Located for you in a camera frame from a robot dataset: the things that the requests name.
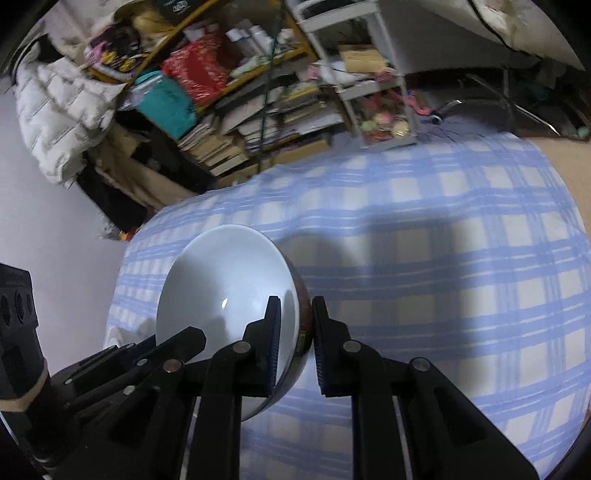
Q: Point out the wooden bookshelf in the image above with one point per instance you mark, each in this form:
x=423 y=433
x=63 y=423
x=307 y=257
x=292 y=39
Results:
x=301 y=114

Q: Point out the white utility cart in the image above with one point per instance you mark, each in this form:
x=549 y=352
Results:
x=356 y=57

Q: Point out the teal bag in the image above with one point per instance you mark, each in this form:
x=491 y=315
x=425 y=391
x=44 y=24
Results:
x=164 y=103

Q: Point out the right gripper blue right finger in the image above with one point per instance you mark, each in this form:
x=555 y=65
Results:
x=331 y=357

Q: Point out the stack of books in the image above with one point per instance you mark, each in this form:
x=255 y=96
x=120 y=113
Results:
x=209 y=148

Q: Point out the black box number 40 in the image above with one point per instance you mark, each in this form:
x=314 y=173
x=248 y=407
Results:
x=176 y=10

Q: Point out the blue white plaid tablecloth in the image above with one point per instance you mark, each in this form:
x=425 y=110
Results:
x=471 y=254

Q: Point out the white puffer jacket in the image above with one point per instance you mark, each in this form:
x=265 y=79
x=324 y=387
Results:
x=61 y=112

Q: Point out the beige hanging coat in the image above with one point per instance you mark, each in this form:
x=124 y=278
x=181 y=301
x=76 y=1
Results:
x=138 y=175

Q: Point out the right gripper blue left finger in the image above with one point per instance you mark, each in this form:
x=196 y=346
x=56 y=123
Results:
x=261 y=361

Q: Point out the green pole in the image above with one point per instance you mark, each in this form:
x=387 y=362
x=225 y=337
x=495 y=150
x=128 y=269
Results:
x=280 y=17

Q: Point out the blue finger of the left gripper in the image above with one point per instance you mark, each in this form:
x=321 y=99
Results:
x=115 y=368

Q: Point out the white bowl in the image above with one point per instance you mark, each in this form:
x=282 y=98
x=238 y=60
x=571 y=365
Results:
x=221 y=282

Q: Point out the red patterned bag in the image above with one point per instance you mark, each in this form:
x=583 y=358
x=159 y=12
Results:
x=197 y=69

